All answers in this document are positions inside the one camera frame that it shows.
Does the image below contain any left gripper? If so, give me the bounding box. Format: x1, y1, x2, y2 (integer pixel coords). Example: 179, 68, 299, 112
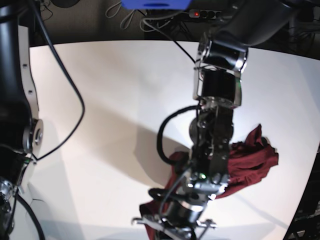
131, 194, 217, 240

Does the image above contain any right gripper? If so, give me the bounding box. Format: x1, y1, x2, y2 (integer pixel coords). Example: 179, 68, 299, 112
0, 175, 23, 235

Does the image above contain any dark red t-shirt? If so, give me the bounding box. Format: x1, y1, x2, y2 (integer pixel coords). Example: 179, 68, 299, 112
138, 123, 279, 240

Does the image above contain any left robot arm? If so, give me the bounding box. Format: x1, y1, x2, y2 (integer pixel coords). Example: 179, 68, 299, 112
132, 0, 303, 240

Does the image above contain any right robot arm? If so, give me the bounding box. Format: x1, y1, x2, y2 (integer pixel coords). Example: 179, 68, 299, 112
0, 0, 80, 240

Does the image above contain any black power strip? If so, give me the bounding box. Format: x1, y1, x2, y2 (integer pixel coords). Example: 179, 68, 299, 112
188, 9, 222, 20

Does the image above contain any blue box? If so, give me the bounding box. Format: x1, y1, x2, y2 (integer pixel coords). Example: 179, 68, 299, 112
121, 0, 192, 10

